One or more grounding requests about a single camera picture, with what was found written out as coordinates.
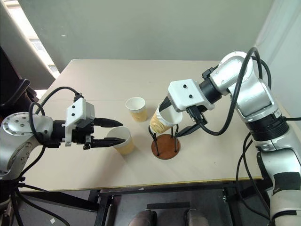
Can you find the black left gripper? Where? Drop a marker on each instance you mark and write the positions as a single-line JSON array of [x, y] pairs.
[[81, 136]]

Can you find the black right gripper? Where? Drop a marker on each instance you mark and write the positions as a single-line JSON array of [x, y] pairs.
[[203, 113]]

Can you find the yellow ribbed paper cup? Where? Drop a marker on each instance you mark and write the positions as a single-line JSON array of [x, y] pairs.
[[127, 146], [160, 124], [139, 115]]

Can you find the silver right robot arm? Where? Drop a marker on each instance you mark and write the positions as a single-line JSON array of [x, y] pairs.
[[254, 94]]

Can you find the black chair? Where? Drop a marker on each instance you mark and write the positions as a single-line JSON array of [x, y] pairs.
[[11, 94]]

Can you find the bright window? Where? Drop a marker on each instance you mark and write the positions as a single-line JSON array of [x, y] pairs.
[[35, 40]]

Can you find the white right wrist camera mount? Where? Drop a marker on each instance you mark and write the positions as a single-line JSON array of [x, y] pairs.
[[185, 96]]

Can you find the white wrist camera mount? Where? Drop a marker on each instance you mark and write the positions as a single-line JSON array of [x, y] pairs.
[[185, 96], [75, 111]]

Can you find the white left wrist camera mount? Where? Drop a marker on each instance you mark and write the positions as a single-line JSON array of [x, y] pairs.
[[75, 111]]

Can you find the black metal table frame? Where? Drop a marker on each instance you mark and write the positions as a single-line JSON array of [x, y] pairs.
[[150, 189]]

